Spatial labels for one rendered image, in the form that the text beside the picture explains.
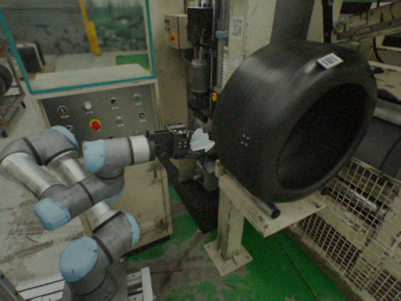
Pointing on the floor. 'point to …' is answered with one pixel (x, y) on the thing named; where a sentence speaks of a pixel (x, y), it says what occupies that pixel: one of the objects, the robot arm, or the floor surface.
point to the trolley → (6, 104)
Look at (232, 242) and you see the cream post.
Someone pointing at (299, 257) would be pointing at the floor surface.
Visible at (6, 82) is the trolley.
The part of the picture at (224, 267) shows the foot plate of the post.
